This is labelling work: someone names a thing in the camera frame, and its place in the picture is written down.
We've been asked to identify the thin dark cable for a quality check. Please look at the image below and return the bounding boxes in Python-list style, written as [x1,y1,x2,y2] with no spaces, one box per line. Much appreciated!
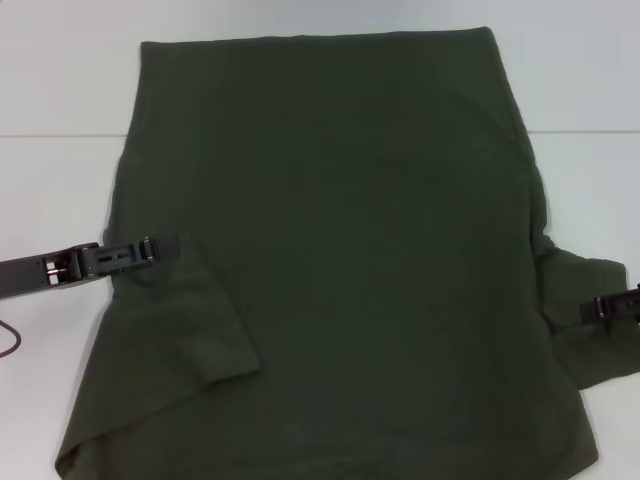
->
[0,318,22,360]

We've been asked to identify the dark green shirt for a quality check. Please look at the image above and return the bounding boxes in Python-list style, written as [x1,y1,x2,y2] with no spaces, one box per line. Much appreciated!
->
[53,25,640,480]

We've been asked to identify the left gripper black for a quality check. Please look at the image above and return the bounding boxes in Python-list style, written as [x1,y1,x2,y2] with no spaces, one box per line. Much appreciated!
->
[0,234,182,301]

